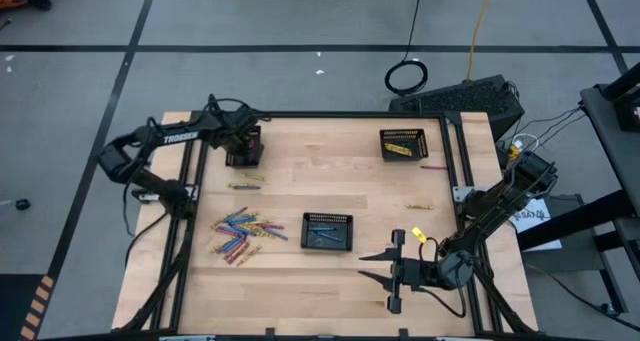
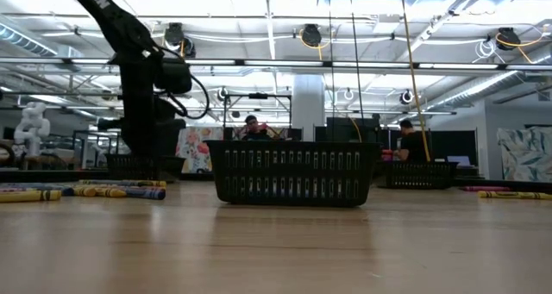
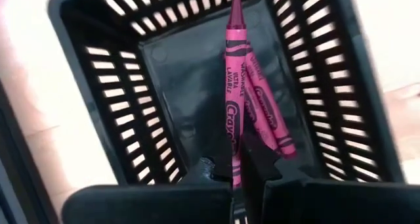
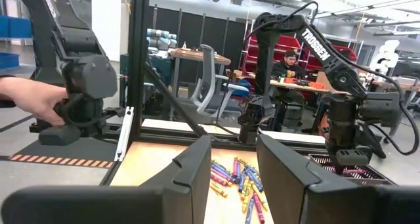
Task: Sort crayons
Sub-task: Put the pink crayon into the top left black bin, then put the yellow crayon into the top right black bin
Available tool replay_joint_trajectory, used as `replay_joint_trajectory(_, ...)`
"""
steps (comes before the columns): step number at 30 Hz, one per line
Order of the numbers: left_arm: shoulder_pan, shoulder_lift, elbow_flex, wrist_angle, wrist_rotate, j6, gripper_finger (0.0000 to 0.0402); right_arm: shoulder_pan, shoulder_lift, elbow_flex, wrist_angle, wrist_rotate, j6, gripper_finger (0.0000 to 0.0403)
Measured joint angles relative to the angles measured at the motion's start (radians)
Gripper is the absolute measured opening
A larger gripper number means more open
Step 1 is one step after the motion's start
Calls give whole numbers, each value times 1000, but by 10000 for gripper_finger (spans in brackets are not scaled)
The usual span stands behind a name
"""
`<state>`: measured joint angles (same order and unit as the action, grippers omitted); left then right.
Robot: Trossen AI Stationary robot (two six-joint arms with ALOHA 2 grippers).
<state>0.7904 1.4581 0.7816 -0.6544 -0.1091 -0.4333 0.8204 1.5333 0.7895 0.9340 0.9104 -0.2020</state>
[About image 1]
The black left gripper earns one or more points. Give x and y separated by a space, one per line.
242 131

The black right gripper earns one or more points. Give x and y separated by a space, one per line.
412 273

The blue crayon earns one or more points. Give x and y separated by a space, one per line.
234 247
245 230
276 235
235 214
322 228
329 237
242 220
229 245

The black plastic mesh basket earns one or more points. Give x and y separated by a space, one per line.
242 164
402 133
310 243

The pink cloth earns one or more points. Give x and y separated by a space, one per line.
228 231

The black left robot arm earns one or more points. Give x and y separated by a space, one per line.
180 137

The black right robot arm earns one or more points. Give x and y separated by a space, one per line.
495 206

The black table clamp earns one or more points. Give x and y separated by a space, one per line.
404 333
270 333

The silver aluminium bar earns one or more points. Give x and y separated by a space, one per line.
187 338
460 338

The white printed paper sheet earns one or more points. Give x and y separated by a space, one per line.
542 233

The small black round object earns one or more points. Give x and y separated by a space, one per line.
22 204

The black equipment stand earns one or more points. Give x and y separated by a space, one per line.
607 131

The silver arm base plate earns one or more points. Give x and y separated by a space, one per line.
462 193
145 197

